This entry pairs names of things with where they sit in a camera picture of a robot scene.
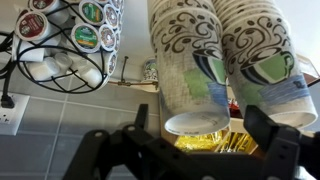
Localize stack of printed paper cups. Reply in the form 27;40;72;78
146;0;222;22
212;0;319;130

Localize white wall outlet with plug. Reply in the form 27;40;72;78
0;92;30;136

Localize black wire pod holder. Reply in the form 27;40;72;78
0;0;126;95

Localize small printed paper cup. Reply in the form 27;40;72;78
142;57;159;83

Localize green label coffee pod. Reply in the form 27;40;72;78
70;22;102;54
78;0;107;27

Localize red packet pile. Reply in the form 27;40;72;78
228;99;244;118

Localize printed paper coffee cup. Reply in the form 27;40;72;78
149;8;232;137

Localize red label coffee pod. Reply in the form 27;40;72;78
14;10;52;43

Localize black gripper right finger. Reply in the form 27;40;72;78
243;104;320;180

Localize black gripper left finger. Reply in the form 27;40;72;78
62;103;188;180

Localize yellow packet pile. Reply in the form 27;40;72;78
174;130;258;155

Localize black coffee maker power cable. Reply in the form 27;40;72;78
0;30;18;110

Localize brown label coffee pod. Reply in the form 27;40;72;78
103;2;120;30
98;23;117;52

